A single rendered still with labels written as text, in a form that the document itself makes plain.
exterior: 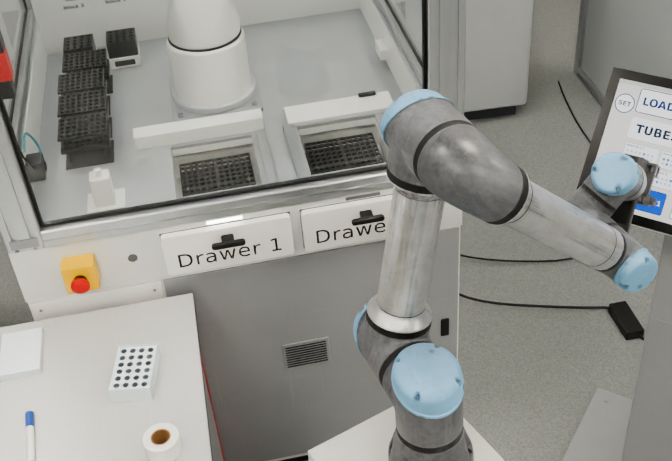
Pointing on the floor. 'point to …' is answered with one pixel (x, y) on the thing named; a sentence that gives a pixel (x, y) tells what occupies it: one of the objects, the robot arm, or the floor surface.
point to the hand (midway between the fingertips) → (638, 201)
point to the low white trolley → (164, 327)
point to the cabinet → (287, 340)
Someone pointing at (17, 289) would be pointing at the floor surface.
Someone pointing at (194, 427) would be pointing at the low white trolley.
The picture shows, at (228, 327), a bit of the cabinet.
